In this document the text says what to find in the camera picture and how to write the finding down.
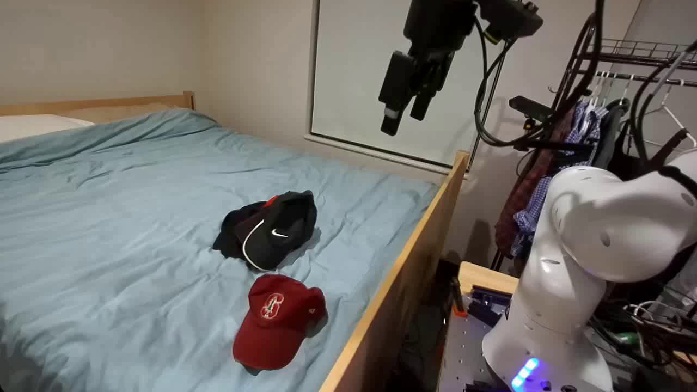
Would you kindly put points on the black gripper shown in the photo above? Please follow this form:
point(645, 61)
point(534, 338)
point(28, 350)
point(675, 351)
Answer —
point(436, 24)

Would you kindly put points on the red baseball cap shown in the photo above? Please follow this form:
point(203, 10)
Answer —
point(276, 323)

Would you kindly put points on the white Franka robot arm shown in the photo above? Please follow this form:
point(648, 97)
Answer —
point(596, 241)

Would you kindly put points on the dark red hanging garment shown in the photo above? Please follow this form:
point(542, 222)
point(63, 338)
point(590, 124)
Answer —
point(519, 196)

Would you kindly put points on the blue hanging shirt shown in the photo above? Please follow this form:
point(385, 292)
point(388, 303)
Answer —
point(585, 120)

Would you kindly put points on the black cap white trim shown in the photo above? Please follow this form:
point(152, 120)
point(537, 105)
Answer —
point(280, 231)

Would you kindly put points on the metal clothes rack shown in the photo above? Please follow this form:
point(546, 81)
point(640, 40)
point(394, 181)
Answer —
point(645, 55)

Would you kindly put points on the blue bed sheet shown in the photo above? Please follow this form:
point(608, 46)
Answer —
point(115, 241)

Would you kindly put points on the white pillow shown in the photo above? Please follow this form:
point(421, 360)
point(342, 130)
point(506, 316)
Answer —
point(35, 128)

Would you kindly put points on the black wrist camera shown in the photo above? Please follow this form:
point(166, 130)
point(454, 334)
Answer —
point(513, 18)

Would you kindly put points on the wooden bed frame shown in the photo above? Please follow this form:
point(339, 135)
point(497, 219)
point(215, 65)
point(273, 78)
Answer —
point(394, 290)

